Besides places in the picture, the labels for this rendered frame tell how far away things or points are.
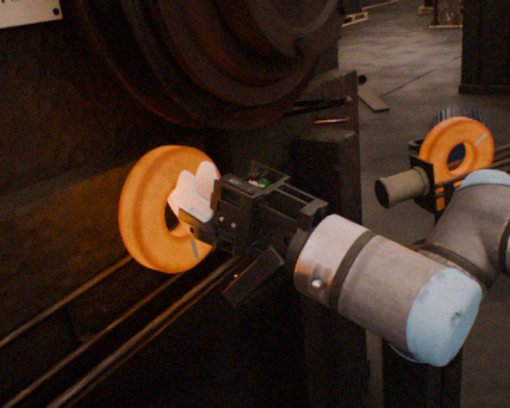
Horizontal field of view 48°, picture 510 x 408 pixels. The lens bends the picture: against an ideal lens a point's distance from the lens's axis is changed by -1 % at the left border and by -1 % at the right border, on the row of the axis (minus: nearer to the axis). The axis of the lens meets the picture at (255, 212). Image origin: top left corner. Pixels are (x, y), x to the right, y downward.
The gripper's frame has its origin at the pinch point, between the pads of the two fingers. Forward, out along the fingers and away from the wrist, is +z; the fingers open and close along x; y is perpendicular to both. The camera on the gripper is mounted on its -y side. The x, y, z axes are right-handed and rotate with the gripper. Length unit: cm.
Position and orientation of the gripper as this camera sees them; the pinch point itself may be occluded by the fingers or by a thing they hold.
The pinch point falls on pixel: (173, 194)
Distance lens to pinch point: 72.4
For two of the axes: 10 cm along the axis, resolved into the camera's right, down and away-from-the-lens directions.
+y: 1.3, -8.4, -5.3
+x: -5.9, 3.6, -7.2
